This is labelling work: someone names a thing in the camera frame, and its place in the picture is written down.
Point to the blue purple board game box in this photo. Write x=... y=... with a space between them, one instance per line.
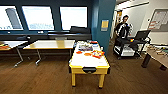
x=85 y=48

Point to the orange round lid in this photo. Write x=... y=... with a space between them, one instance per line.
x=87 y=54

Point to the small red flat box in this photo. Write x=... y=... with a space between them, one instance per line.
x=94 y=42

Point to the red board game box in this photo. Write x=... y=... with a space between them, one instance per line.
x=97 y=54

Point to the black cushion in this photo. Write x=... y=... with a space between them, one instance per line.
x=80 y=30

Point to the white serving table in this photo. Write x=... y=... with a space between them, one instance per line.
x=88 y=66

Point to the bright window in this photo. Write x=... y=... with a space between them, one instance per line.
x=37 y=18
x=74 y=18
x=10 y=18

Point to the yellow wooden table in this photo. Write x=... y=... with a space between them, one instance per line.
x=50 y=44

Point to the person in dark shirt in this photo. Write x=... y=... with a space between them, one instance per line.
x=122 y=30

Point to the brown wooden door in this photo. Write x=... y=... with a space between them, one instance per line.
x=117 y=20

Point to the grey bulletin board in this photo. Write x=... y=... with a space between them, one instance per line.
x=159 y=20

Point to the orange red flat item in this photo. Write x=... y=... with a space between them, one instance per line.
x=4 y=47

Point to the yellow wall sign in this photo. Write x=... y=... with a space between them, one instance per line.
x=105 y=25

